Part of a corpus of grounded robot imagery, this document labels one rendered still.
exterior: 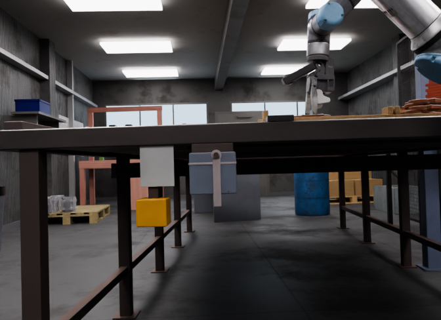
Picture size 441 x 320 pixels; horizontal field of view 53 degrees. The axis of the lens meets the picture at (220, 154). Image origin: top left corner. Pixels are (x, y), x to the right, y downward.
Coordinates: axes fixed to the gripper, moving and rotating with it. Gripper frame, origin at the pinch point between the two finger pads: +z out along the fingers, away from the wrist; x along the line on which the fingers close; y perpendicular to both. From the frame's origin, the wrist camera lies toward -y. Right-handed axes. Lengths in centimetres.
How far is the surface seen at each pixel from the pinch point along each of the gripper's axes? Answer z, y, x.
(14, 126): 8, -94, -10
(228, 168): 18.1, -26.2, -21.2
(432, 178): 21, 120, 175
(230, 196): 61, -25, 477
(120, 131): 8, -58, -19
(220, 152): 13.5, -28.6, -21.8
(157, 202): 29, -46, -21
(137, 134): 9, -53, -19
